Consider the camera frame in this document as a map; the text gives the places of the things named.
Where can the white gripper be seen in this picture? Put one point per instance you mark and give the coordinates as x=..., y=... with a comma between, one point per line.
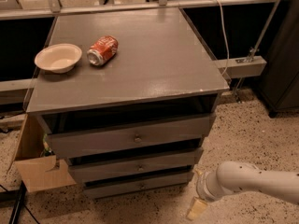
x=201, y=185

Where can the grey bottom drawer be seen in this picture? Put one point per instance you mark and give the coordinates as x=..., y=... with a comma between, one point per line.
x=134, y=183

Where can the grey drawer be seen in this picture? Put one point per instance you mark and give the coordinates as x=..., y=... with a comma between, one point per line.
x=85, y=143
x=124, y=167
x=134, y=183

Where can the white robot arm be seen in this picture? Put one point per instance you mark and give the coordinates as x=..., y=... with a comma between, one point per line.
x=232, y=177

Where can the grey middle drawer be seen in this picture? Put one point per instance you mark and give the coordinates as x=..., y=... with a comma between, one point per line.
x=124, y=167

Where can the grey drawer cabinet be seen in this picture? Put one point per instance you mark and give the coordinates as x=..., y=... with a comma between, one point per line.
x=160, y=71

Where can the grey top drawer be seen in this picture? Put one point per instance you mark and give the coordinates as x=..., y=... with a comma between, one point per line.
x=85, y=143

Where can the dark cabinet at right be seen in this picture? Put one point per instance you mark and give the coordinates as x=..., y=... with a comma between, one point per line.
x=279, y=83

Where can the brown cardboard box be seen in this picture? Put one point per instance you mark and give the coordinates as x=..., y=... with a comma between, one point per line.
x=38, y=171

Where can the orange soda can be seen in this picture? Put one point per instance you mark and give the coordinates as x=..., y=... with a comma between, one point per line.
x=102, y=50

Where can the black floor stand bar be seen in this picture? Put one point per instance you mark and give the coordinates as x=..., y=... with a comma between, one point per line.
x=17, y=197

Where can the white paper bowl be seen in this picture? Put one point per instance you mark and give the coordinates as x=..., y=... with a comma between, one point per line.
x=59, y=58

